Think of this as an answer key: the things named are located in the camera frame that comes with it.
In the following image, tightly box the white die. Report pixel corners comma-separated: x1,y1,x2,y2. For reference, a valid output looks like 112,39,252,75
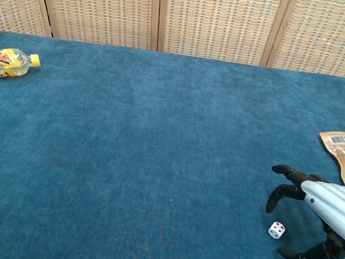
267,220,287,241

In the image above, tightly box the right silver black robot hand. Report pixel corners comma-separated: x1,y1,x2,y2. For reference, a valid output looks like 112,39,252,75
256,162,345,259

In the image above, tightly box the blue carpet table cover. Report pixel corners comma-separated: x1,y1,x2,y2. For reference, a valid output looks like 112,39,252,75
0,20,345,259

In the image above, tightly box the yellow orange drink bottle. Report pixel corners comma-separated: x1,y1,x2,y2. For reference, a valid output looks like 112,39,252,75
0,46,43,91

